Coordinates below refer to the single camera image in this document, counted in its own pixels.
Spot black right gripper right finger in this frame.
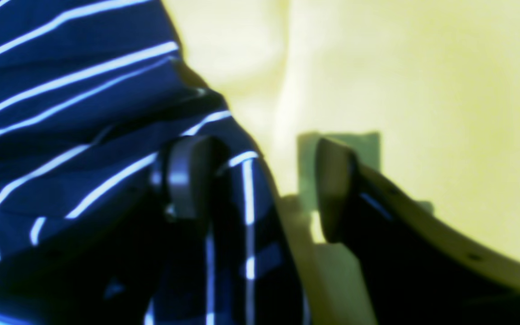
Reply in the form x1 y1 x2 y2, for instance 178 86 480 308
315 138 520 325

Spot navy white striped T-shirt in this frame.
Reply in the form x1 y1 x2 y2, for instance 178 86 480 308
0 0 312 325

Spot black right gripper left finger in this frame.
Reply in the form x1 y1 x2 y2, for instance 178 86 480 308
39 136 227 325

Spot yellow tablecloth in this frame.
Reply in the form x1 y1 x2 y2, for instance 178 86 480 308
161 0 520 325

